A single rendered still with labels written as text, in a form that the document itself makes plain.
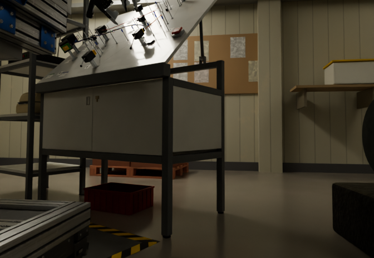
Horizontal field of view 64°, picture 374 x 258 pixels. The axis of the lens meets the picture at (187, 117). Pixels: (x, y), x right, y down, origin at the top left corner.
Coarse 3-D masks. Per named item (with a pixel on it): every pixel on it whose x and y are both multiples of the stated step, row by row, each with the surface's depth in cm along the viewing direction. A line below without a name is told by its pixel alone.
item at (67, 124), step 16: (48, 96) 212; (64, 96) 202; (80, 96) 191; (48, 112) 211; (64, 112) 201; (80, 112) 191; (48, 128) 210; (64, 128) 200; (80, 128) 190; (48, 144) 210; (64, 144) 199; (80, 144) 189
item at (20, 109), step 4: (24, 96) 235; (36, 96) 228; (40, 96) 231; (20, 100) 236; (24, 100) 233; (36, 100) 228; (40, 100) 231; (20, 104) 232; (24, 104) 229; (36, 104) 228; (40, 104) 230; (16, 108) 234; (20, 108) 232; (24, 108) 228; (36, 108) 228; (20, 112) 233; (24, 112) 229; (36, 112) 228
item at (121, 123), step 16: (160, 80) 154; (96, 96) 181; (112, 96) 174; (128, 96) 167; (144, 96) 160; (160, 96) 154; (96, 112) 182; (112, 112) 174; (128, 112) 166; (144, 112) 159; (160, 112) 153; (96, 128) 181; (112, 128) 173; (128, 128) 166; (144, 128) 159; (160, 128) 153; (96, 144) 180; (112, 144) 172; (128, 144) 165; (144, 144) 158; (160, 144) 152
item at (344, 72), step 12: (336, 60) 357; (348, 60) 355; (360, 60) 352; (372, 60) 350; (324, 72) 394; (336, 72) 357; (348, 72) 355; (360, 72) 353; (372, 72) 350; (324, 84) 395; (336, 84) 358; (348, 84) 356
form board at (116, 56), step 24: (168, 0) 241; (192, 0) 212; (216, 0) 194; (168, 24) 192; (192, 24) 173; (96, 48) 220; (120, 48) 196; (144, 48) 176; (168, 48) 160; (72, 72) 200; (96, 72) 179
